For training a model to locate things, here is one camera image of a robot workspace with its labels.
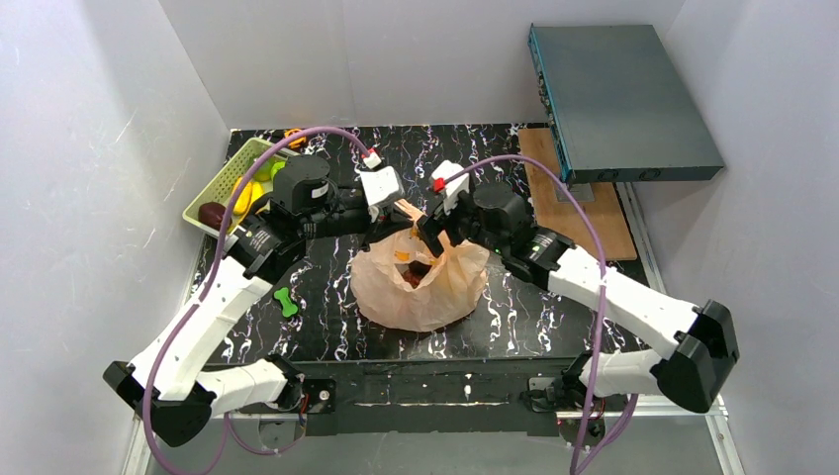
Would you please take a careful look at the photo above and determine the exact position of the translucent peach plastic bag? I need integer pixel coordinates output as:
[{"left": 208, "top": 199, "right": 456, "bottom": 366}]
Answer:
[{"left": 349, "top": 227, "right": 490, "bottom": 333}]

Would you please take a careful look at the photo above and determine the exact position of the pale green plastic basket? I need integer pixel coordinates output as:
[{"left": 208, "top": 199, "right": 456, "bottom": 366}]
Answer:
[{"left": 182, "top": 138, "right": 273, "bottom": 238}]

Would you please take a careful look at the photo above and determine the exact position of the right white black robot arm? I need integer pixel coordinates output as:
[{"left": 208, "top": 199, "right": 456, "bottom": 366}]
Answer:
[{"left": 417, "top": 183, "right": 740, "bottom": 414}]

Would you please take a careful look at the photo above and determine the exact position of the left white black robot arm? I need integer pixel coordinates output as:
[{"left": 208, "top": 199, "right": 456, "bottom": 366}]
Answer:
[{"left": 103, "top": 155, "right": 413, "bottom": 447}]

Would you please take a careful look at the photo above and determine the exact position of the green fake custard apple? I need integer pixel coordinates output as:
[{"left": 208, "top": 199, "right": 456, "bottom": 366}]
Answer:
[{"left": 254, "top": 159, "right": 286, "bottom": 182}]

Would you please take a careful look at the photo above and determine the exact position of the yellow fake banana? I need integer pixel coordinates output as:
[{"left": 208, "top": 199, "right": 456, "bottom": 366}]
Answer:
[{"left": 234, "top": 181, "right": 264, "bottom": 218}]

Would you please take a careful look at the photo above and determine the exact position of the dark purple fake plum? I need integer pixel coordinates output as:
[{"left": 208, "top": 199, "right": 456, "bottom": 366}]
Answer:
[{"left": 198, "top": 202, "right": 226, "bottom": 232}]

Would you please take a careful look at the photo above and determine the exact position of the orange tape measure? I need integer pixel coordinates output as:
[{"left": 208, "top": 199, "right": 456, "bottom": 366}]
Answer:
[{"left": 283, "top": 129, "right": 308, "bottom": 149}]

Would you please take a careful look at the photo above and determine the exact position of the green bone-shaped toy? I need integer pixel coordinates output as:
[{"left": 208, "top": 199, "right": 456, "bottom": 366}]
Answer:
[{"left": 272, "top": 287, "right": 299, "bottom": 319}]

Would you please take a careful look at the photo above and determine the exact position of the brown wooden board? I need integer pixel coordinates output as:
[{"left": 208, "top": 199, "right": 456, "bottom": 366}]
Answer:
[{"left": 524, "top": 163, "right": 638, "bottom": 261}]

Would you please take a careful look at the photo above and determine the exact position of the grey metal box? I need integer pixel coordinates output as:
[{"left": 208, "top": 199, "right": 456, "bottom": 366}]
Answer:
[{"left": 527, "top": 25, "right": 724, "bottom": 184}]

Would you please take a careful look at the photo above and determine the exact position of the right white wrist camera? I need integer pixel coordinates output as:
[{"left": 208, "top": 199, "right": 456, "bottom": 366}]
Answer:
[{"left": 430, "top": 160, "right": 470, "bottom": 215}]

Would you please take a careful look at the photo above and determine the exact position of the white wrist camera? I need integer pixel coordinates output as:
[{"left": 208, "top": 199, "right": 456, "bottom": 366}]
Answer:
[
  {"left": 358, "top": 147, "right": 405, "bottom": 222},
  {"left": 430, "top": 160, "right": 470, "bottom": 215}
]

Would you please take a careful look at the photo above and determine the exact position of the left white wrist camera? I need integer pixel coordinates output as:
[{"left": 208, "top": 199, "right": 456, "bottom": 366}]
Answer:
[{"left": 358, "top": 147, "right": 405, "bottom": 222}]

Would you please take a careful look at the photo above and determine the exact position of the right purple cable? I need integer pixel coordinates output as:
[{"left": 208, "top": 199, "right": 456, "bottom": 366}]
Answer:
[{"left": 442, "top": 154, "right": 640, "bottom": 475}]

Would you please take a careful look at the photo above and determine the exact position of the silver metal bracket mount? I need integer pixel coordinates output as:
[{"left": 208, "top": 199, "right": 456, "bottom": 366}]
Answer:
[{"left": 555, "top": 183, "right": 596, "bottom": 204}]

